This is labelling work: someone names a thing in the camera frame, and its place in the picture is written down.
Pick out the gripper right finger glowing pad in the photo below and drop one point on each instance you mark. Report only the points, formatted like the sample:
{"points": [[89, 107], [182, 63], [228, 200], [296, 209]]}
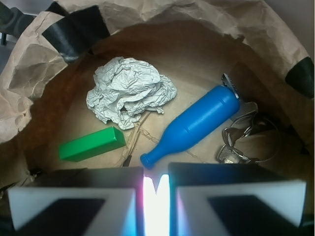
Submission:
{"points": [[233, 200]]}

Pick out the brown paper bag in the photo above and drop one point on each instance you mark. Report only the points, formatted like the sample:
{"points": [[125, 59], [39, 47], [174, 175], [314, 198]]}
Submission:
{"points": [[44, 85]]}

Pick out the blue plastic bottle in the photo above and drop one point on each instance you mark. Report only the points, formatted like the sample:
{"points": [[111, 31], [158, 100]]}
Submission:
{"points": [[194, 124]]}

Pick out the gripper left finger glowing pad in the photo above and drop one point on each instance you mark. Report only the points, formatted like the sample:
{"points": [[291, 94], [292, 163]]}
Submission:
{"points": [[80, 202]]}

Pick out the crumpled white paper ball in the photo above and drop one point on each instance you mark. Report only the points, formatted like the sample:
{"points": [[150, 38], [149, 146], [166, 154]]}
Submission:
{"points": [[125, 88]]}

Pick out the black clamp handle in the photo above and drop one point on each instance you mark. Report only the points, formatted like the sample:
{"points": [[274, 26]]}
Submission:
{"points": [[12, 22]]}

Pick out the green rectangular block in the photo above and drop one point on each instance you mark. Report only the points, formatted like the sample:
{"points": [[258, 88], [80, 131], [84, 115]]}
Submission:
{"points": [[91, 145]]}

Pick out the silver key bunch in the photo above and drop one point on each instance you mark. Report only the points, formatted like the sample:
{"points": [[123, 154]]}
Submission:
{"points": [[246, 122]]}

